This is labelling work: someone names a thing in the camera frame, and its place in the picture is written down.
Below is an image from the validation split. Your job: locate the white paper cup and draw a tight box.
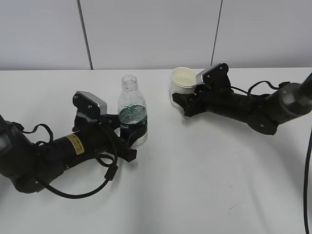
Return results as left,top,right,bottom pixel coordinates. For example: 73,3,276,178
170,67,197,108

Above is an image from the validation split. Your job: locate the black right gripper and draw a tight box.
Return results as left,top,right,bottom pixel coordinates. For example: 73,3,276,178
172,85,234,117

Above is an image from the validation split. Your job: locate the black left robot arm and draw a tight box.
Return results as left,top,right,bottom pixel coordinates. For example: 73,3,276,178
0,115,147,199

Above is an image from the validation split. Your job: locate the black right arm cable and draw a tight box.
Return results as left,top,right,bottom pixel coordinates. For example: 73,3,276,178
230,80,291,98

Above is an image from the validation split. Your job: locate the clear water bottle green label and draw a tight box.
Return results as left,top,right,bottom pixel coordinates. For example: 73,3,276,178
117,75,149,147

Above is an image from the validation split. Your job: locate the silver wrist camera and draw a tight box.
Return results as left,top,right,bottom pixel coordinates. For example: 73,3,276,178
195,63,231,89
73,91,107,122

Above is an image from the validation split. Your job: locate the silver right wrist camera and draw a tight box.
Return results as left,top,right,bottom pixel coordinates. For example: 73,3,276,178
195,63,231,89

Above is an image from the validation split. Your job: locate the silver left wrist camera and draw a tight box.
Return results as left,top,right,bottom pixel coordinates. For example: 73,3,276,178
73,91,107,122

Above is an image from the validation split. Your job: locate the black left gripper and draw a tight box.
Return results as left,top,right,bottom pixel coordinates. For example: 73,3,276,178
73,114,148,162

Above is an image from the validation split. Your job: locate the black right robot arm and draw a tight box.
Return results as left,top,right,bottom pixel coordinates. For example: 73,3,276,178
173,74,312,135

